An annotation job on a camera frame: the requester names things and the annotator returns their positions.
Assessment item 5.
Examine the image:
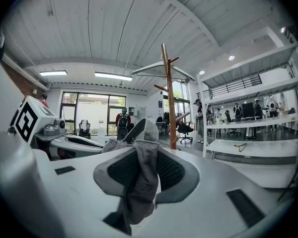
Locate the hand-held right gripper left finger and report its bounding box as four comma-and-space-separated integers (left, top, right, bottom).
93, 147, 140, 196

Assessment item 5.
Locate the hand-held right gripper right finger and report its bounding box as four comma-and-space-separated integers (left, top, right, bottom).
155, 148, 200, 205

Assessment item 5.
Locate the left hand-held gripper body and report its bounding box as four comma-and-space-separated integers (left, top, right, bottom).
7, 95, 105, 160

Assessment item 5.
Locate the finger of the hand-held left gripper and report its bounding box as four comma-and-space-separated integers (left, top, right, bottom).
122, 118, 160, 144

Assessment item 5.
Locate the grey cloth garment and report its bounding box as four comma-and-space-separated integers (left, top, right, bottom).
102, 137, 162, 225

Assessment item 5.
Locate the wooden coat rack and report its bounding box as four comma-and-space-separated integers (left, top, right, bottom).
153, 43, 187, 150

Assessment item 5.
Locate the black framed window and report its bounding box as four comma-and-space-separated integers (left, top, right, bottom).
60, 91, 128, 136

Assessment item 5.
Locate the black and white office chair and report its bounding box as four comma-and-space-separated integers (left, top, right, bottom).
78, 119, 92, 139

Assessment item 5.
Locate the long ceiling light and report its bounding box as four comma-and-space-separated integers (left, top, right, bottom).
94, 71, 133, 82
39, 70, 68, 77

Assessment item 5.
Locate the white flat panel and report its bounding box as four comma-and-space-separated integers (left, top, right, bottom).
130, 60, 197, 82

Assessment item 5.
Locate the white metal shelf unit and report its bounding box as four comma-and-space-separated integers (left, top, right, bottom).
196, 43, 298, 190

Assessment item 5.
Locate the black monitor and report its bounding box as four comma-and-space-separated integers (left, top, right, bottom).
241, 102, 255, 119

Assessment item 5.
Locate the black metal railing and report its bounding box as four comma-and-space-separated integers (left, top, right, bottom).
201, 74, 263, 99

